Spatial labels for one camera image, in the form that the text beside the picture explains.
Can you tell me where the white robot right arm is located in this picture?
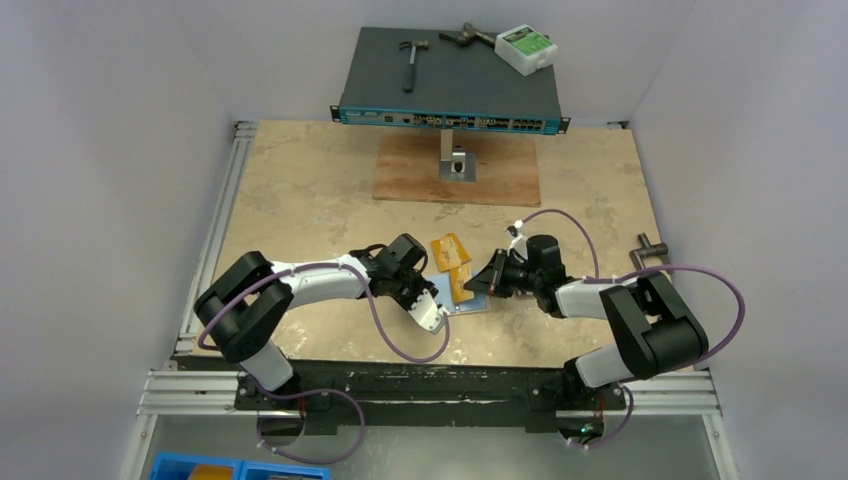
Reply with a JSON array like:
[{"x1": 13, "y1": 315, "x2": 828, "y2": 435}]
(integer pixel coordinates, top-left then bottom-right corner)
[{"x1": 464, "y1": 234, "x2": 709, "y2": 407}]

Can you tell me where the gold VIP credit card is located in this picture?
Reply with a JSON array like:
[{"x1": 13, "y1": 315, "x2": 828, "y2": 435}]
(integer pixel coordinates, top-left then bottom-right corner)
[{"x1": 449, "y1": 263, "x2": 475, "y2": 304}]

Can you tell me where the aluminium frame rail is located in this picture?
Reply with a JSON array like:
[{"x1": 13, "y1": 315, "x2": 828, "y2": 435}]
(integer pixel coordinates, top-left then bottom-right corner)
[{"x1": 135, "y1": 120, "x2": 723, "y2": 417}]

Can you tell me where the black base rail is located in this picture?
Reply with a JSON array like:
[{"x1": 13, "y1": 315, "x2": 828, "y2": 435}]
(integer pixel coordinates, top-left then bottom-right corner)
[{"x1": 173, "y1": 356, "x2": 627, "y2": 435}]

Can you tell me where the blue plastic bin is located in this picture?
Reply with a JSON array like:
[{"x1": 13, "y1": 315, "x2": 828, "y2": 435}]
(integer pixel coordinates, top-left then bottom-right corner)
[{"x1": 148, "y1": 452, "x2": 332, "y2": 480}]

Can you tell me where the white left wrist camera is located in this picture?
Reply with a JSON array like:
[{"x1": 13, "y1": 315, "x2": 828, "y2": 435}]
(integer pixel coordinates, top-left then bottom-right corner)
[{"x1": 407, "y1": 290, "x2": 448, "y2": 335}]

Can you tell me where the metal stand base bracket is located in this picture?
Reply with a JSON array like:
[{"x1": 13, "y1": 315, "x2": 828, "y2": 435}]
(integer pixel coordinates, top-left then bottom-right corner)
[{"x1": 439, "y1": 129, "x2": 477, "y2": 182}]

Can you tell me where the blue network switch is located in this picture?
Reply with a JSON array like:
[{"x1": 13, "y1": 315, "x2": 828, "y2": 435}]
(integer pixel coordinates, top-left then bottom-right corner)
[{"x1": 330, "y1": 27, "x2": 571, "y2": 135}]

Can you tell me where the tan leather card holder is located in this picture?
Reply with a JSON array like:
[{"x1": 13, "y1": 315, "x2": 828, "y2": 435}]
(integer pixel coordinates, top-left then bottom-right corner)
[{"x1": 427, "y1": 271, "x2": 493, "y2": 318}]

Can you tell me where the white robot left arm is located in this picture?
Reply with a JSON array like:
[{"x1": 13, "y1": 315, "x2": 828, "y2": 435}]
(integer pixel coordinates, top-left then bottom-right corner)
[{"x1": 193, "y1": 233, "x2": 448, "y2": 409}]

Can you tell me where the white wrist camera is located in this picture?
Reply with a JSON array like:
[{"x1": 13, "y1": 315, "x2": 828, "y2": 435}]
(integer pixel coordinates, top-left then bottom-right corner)
[
  {"x1": 407, "y1": 290, "x2": 448, "y2": 335},
  {"x1": 506, "y1": 220, "x2": 527, "y2": 259}
]

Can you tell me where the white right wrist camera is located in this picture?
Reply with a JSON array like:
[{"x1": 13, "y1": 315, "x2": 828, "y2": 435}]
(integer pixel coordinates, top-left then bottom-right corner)
[{"x1": 506, "y1": 220, "x2": 527, "y2": 259}]

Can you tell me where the brown plywood board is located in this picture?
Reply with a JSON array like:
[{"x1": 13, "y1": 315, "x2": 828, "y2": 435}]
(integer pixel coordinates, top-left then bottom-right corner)
[{"x1": 373, "y1": 134, "x2": 541, "y2": 207}]

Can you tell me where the small hammer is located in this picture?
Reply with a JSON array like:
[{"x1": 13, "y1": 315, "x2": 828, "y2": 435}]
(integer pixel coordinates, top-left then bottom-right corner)
[{"x1": 398, "y1": 40, "x2": 430, "y2": 93}]

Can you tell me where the white green box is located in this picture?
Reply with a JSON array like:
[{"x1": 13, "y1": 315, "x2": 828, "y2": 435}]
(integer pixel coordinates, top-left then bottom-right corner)
[{"x1": 494, "y1": 24, "x2": 559, "y2": 76}]

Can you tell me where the dark pliers tool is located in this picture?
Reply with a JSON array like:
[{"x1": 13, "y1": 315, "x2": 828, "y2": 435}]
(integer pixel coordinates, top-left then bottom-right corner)
[{"x1": 438, "y1": 22, "x2": 496, "y2": 49}]

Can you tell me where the metal door handle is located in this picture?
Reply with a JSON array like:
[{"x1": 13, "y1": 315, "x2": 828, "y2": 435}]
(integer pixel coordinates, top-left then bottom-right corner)
[{"x1": 629, "y1": 232, "x2": 669, "y2": 270}]

